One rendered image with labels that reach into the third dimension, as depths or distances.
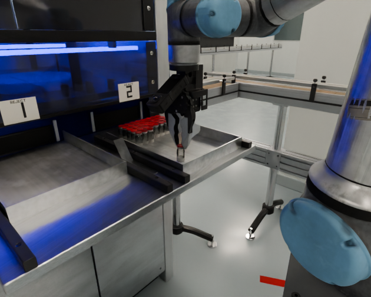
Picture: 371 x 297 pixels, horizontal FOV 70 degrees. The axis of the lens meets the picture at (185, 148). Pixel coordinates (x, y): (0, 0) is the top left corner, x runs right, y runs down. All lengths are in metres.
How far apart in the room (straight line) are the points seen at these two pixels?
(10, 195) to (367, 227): 0.64
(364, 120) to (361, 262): 0.15
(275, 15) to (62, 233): 0.56
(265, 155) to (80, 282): 1.21
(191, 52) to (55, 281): 0.85
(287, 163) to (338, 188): 1.35
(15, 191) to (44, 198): 0.12
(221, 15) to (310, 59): 1.67
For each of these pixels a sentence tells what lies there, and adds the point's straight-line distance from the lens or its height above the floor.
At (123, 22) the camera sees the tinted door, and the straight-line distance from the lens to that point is 0.95.
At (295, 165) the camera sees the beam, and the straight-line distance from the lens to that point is 1.69.
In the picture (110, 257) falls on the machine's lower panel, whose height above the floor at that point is 0.39.
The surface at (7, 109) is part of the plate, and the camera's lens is 0.80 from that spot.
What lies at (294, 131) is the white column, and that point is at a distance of 2.28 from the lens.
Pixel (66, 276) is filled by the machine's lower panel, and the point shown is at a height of 0.43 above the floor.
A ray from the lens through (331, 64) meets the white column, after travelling 2.13.
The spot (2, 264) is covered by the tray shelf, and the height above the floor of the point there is 0.88.
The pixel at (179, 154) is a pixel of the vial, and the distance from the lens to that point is 0.71.
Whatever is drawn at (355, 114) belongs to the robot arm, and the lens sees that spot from 0.34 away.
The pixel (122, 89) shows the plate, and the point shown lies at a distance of 0.94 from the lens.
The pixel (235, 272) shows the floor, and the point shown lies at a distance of 1.64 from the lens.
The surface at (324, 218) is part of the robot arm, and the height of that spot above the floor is 1.00.
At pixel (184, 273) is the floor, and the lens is 1.61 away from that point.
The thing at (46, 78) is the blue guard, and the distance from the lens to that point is 0.82.
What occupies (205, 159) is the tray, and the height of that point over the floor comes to 0.90.
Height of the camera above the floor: 1.20
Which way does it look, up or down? 23 degrees down
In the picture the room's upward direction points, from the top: straight up
